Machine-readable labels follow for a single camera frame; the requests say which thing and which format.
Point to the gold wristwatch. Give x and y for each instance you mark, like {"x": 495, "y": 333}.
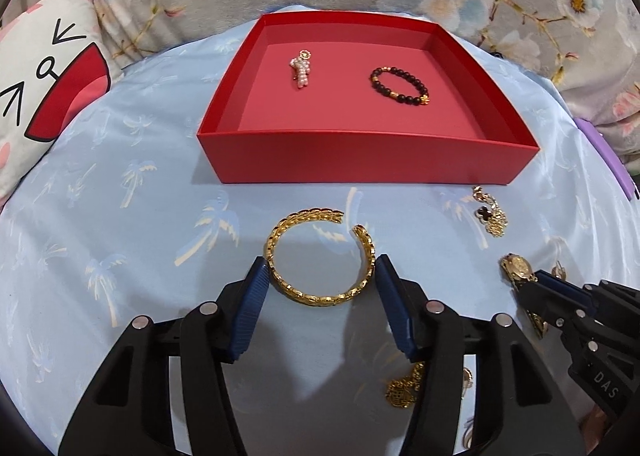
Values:
{"x": 519, "y": 272}

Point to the cartoon cat pillow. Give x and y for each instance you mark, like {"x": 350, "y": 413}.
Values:
{"x": 53, "y": 64}

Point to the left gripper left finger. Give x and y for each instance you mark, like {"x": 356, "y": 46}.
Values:
{"x": 213, "y": 334}

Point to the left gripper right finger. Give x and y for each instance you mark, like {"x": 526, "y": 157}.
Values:
{"x": 430, "y": 333}

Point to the purple object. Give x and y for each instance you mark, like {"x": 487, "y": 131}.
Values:
{"x": 611, "y": 160}

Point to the gold cuff bangle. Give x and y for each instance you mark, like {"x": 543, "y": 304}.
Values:
{"x": 320, "y": 257}

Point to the red shallow box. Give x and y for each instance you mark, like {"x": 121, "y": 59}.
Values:
{"x": 389, "y": 100}

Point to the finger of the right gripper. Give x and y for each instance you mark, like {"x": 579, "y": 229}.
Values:
{"x": 563, "y": 305}
{"x": 609, "y": 299}

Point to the pearl charm pendant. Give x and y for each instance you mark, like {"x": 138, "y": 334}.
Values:
{"x": 301, "y": 68}

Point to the person's left hand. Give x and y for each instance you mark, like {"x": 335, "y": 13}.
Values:
{"x": 594, "y": 428}

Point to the light blue satin cloth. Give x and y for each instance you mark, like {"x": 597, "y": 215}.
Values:
{"x": 124, "y": 216}

